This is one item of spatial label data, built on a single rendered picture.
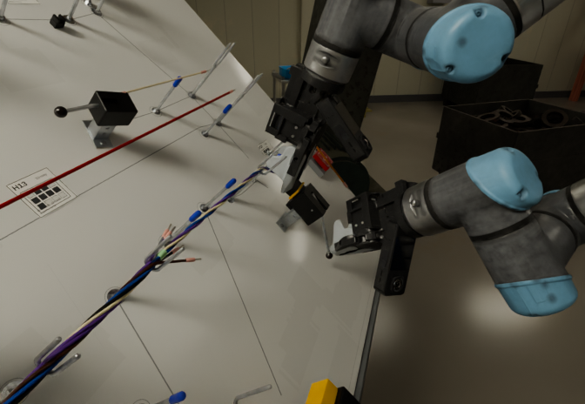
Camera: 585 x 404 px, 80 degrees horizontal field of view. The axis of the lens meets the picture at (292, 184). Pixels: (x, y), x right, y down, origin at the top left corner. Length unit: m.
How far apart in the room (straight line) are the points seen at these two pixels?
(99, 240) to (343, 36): 0.40
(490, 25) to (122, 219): 0.47
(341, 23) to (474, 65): 0.19
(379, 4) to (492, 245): 0.33
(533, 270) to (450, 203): 0.11
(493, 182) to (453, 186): 0.05
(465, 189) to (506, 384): 1.54
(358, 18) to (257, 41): 5.33
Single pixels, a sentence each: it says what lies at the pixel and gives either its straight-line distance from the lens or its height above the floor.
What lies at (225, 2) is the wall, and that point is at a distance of 5.82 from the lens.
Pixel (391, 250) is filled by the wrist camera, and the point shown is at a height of 1.11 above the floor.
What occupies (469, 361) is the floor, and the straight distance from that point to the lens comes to 1.94.
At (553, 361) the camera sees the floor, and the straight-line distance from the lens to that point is 2.13.
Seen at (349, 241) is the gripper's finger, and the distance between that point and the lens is 0.58.
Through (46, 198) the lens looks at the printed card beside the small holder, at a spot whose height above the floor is 1.23.
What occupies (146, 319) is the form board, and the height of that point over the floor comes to 1.10.
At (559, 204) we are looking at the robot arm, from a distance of 0.58.
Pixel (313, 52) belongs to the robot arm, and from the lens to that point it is 0.53.
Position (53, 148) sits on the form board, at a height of 1.27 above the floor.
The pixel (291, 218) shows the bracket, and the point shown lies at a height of 1.07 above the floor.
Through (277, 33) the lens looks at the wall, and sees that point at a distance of 5.83.
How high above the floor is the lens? 1.42
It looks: 27 degrees down
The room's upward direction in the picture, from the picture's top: straight up
